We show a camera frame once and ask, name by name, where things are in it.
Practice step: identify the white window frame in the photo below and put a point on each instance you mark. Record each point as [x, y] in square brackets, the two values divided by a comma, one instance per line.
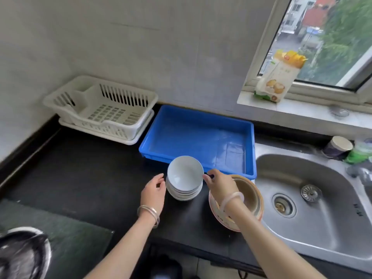
[274, 26]

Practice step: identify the person's right hand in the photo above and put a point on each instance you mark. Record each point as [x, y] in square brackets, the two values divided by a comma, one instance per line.
[223, 184]

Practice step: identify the white jade bangle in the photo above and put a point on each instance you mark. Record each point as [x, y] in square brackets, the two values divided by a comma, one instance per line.
[232, 195]

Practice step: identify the metal sink strainer plug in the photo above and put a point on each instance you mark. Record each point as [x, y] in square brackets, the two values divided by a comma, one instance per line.
[311, 193]

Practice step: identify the cream bowl with orange rim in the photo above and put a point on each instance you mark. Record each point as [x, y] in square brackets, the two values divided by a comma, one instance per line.
[261, 200]

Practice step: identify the pink rimmed elephant print bowl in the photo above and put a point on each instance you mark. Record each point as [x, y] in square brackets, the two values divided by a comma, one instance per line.
[215, 213]

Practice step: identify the purple paper cup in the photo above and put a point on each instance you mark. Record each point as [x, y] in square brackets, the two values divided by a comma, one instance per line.
[334, 149]

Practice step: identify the person's left forearm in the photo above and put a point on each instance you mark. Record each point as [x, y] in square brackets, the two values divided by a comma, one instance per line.
[125, 252]

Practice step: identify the person's left hand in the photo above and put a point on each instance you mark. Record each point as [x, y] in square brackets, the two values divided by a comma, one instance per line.
[152, 194]

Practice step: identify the white plastic dish rack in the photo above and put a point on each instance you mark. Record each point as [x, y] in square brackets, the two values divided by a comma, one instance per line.
[87, 98]

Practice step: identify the green detergent pouch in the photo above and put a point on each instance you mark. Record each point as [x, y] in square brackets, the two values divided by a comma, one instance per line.
[359, 153]

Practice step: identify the blue plastic tray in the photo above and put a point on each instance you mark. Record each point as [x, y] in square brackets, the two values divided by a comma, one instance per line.
[189, 133]

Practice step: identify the black countertop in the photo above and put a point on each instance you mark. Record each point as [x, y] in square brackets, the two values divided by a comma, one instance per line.
[87, 177]

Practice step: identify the person's right forearm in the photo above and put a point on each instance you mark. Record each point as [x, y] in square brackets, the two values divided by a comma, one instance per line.
[261, 244]

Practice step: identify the black gas burner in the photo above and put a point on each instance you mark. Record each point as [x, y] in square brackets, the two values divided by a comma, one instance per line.
[23, 255]

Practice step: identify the silver wrist bangle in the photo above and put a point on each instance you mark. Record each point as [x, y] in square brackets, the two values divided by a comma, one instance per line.
[155, 215]

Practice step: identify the white tiled window sill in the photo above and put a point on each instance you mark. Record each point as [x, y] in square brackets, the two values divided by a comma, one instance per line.
[305, 113]

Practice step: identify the white and yellow flour bag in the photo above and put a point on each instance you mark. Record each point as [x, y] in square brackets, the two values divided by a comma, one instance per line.
[276, 78]

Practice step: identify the stainless steel double sink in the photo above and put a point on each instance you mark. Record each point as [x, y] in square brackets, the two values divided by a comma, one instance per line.
[319, 223]

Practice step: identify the white bowl with dark mark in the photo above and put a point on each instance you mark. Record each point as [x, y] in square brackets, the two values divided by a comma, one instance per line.
[184, 199]

